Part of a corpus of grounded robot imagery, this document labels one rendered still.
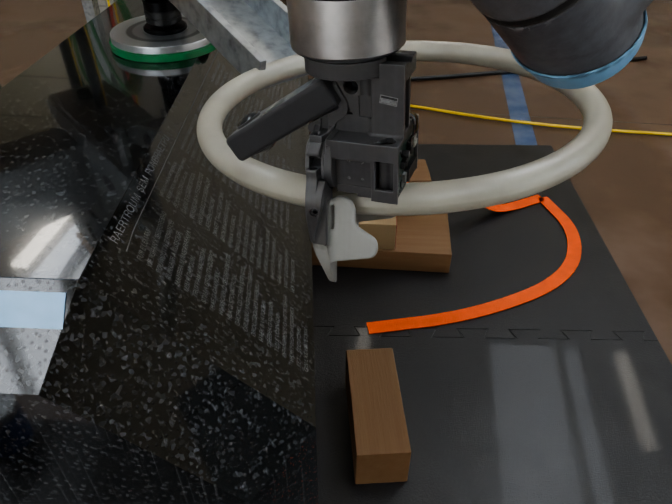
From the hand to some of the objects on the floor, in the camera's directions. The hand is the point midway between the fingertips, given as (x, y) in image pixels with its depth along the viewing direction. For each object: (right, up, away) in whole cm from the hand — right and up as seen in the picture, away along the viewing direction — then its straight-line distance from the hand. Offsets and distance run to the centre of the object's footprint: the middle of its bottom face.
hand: (336, 252), depth 58 cm
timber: (+9, -43, +86) cm, 96 cm away
